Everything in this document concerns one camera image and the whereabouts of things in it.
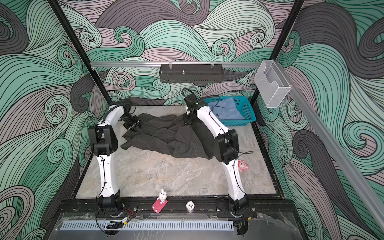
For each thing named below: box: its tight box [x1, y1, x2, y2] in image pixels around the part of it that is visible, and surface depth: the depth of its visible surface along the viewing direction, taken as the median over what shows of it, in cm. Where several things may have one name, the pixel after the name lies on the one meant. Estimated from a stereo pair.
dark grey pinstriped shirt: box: [120, 113, 215, 160], surface depth 95 cm
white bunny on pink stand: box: [152, 188, 168, 213], surface depth 74 cm
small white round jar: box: [186, 200, 195, 213], surface depth 71 cm
